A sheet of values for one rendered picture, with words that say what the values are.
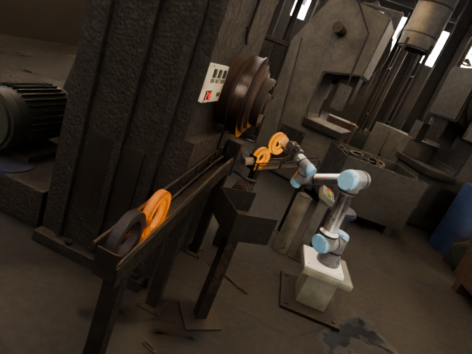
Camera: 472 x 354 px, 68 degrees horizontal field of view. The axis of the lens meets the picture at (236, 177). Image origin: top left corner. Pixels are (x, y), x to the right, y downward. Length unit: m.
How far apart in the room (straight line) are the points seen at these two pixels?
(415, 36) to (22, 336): 10.24
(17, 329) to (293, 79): 3.98
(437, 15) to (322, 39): 6.37
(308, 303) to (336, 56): 3.12
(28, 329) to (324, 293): 1.62
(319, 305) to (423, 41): 8.98
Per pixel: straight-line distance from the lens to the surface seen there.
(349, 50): 4.64
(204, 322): 1.99
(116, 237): 1.09
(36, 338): 1.77
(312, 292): 2.40
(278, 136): 2.39
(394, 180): 4.29
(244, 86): 1.83
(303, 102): 4.69
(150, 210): 1.23
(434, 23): 10.78
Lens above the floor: 1.32
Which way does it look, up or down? 18 degrees down
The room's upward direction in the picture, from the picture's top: 21 degrees clockwise
